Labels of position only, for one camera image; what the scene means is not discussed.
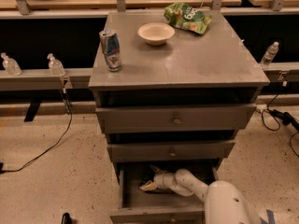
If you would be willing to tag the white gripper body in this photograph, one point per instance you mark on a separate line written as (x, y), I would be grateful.
(161, 180)

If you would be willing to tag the dark rxbar blueberry bar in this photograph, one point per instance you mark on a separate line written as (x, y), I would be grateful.
(148, 176)

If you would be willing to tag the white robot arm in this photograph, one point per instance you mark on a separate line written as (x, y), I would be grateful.
(223, 202)

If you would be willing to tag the grey open bottom drawer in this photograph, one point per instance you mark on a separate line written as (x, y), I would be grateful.
(164, 206)

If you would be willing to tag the grey middle drawer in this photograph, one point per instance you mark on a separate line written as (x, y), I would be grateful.
(170, 151)

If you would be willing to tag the grey wooden drawer cabinet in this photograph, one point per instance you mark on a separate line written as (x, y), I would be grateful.
(210, 69)

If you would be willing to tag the grey top drawer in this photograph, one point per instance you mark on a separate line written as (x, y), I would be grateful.
(174, 118)

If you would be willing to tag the black object bottom edge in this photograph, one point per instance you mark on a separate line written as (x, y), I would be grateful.
(66, 219)

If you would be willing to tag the crushed blue soda can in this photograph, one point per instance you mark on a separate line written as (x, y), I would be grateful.
(111, 49)

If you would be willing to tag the white bowl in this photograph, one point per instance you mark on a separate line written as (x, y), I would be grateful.
(156, 34)

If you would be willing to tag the clear pump bottle near cabinet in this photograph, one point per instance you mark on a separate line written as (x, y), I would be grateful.
(55, 66)

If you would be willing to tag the green chip bag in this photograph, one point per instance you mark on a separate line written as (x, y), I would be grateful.
(183, 16)

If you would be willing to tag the clear water bottle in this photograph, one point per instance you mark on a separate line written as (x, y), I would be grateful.
(269, 55)

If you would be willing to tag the clear pump bottle far left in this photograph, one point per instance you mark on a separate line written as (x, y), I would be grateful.
(10, 65)

